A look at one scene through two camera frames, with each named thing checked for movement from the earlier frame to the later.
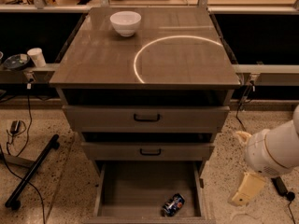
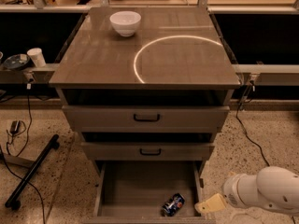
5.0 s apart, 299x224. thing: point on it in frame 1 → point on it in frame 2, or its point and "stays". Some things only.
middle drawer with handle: (147, 151) stays
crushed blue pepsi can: (172, 205) stays
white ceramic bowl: (126, 22) stays
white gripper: (261, 153) → (231, 189)
